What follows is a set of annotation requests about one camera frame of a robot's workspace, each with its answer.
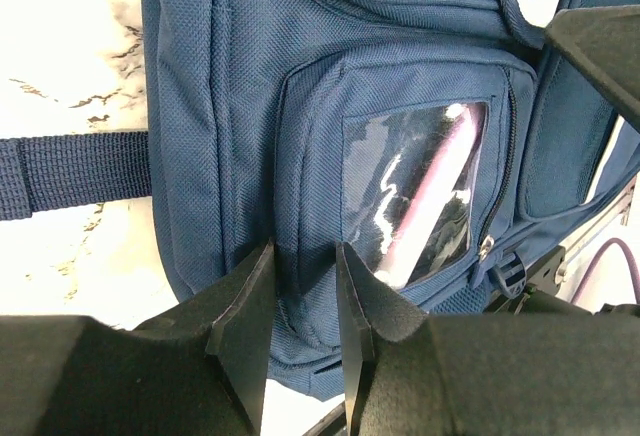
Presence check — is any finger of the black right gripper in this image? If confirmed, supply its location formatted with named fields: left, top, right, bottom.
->
left=545, top=5, right=640, bottom=129

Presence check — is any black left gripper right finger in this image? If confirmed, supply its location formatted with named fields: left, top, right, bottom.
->
left=336, top=242, right=426, bottom=435

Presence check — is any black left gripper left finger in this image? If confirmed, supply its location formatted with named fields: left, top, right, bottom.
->
left=134, top=242, right=276, bottom=435

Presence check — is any navy blue student backpack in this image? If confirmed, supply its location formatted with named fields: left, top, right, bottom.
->
left=1, top=0, right=639, bottom=400

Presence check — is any pink ruler in pocket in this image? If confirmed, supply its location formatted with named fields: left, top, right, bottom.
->
left=375, top=103, right=486, bottom=289

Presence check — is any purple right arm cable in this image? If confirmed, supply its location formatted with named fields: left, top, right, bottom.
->
left=569, top=237, right=640, bottom=307

